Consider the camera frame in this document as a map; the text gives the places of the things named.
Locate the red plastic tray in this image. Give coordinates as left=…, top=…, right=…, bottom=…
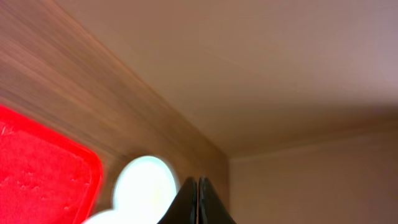
left=1, top=106, right=104, bottom=224

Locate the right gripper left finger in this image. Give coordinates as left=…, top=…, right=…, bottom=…
left=158, top=177, right=198, bottom=224

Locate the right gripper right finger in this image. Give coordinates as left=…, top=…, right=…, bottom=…
left=198, top=177, right=236, bottom=224

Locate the white plate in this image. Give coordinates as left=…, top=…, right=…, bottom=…
left=83, top=156, right=180, bottom=224

